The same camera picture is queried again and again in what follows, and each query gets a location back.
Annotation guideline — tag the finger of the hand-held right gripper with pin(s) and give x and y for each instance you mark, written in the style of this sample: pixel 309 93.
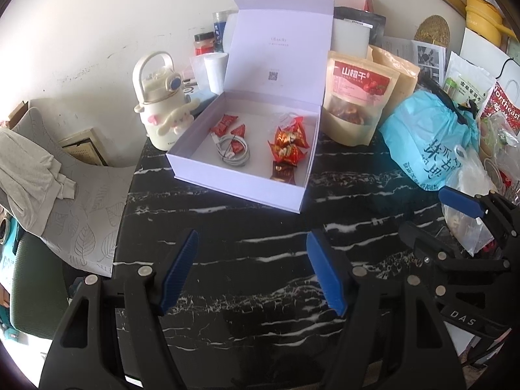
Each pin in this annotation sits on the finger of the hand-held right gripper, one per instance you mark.
pixel 461 201
pixel 418 235

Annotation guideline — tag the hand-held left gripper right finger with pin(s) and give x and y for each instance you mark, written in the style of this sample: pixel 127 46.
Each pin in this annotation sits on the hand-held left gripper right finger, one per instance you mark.
pixel 325 272

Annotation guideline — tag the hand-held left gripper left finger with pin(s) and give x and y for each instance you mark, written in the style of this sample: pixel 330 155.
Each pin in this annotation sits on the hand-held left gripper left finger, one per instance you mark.
pixel 178 268

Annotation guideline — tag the maroon shiny packet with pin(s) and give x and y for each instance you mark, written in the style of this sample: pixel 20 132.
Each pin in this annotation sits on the maroon shiny packet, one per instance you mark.
pixel 283 173

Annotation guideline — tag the large red gold snack packet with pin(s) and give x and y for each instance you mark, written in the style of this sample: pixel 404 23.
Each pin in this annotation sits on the large red gold snack packet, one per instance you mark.
pixel 288 153

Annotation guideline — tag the dark red candy wrapper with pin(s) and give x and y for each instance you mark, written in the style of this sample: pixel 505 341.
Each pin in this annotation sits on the dark red candy wrapper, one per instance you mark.
pixel 223 125

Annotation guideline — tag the red candy packet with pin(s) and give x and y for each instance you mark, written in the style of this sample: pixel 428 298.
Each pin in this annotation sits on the red candy packet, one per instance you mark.
pixel 239 131

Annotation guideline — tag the lavender gift box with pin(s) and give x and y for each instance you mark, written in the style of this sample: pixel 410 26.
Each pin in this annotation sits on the lavender gift box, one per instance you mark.
pixel 280 48

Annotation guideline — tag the clear plastic bag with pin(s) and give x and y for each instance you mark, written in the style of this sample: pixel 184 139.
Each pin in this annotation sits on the clear plastic bag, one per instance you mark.
pixel 471 178

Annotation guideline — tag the light blue plastic bag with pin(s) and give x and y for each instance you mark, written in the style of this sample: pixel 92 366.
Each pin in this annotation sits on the light blue plastic bag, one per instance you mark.
pixel 422 138

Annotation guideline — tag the red white printed pouch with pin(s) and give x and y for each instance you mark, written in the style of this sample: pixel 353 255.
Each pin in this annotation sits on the red white printed pouch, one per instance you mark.
pixel 503 105

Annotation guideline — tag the grey chair with clothes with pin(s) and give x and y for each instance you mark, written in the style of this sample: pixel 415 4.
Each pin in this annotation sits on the grey chair with clothes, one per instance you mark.
pixel 89 211

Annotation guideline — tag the white pouch green print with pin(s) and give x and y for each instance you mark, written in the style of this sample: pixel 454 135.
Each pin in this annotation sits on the white pouch green print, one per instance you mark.
pixel 467 77

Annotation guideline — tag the plain kraft pouch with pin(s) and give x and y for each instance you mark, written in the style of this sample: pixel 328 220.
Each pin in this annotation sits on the plain kraft pouch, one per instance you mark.
pixel 406 85

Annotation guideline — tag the green office chair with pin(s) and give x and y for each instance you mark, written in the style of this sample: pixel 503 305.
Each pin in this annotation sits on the green office chair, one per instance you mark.
pixel 36 284

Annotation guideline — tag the printed paper leaflet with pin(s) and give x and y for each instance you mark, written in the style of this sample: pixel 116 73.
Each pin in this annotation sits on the printed paper leaflet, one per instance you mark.
pixel 426 55

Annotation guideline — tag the cream cartoon water bottle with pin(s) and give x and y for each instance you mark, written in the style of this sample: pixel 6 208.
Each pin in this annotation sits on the cream cartoon water bottle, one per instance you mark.
pixel 162 118

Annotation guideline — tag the wooden framed board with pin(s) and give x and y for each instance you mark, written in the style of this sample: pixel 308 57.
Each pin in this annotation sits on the wooden framed board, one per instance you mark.
pixel 83 146

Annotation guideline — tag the red label kraft pouch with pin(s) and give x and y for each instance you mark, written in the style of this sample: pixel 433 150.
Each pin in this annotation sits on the red label kraft pouch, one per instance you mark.
pixel 357 85

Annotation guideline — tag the white paper bag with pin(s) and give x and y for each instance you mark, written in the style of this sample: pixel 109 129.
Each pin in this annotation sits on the white paper bag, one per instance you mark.
pixel 479 44

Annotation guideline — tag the light blue box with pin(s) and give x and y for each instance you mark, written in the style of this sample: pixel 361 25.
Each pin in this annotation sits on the light blue box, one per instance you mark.
pixel 203 98

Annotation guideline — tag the round gold woven mat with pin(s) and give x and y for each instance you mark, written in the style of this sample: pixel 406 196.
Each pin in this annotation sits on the round gold woven mat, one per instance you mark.
pixel 432 28

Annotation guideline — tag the white round gadget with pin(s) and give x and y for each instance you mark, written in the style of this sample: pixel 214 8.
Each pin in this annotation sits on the white round gadget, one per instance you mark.
pixel 189 89

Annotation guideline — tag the beige cloth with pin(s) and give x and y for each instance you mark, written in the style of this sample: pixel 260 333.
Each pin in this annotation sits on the beige cloth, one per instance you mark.
pixel 28 170

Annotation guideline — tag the yellow plastic pot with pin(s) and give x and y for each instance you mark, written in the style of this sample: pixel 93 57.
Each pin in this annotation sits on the yellow plastic pot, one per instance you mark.
pixel 483 16

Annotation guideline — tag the black foil bag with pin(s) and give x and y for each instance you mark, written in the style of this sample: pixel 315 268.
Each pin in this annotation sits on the black foil bag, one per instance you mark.
pixel 375 24

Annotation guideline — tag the white paper roll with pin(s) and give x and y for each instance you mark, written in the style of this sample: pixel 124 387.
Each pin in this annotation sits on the white paper roll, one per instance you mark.
pixel 214 73

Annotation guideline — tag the red paper envelope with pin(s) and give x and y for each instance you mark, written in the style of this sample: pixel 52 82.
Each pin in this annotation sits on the red paper envelope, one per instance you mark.
pixel 369 3

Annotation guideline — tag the brown cardboard box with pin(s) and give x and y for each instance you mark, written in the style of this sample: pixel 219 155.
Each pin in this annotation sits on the brown cardboard box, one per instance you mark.
pixel 18 113

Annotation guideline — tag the black-lidded jar red contents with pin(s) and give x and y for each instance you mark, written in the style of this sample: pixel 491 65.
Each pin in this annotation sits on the black-lidded jar red contents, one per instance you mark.
pixel 204 44

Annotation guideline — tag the blue label jar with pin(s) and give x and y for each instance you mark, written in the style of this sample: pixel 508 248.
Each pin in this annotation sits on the blue label jar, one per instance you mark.
pixel 219 28

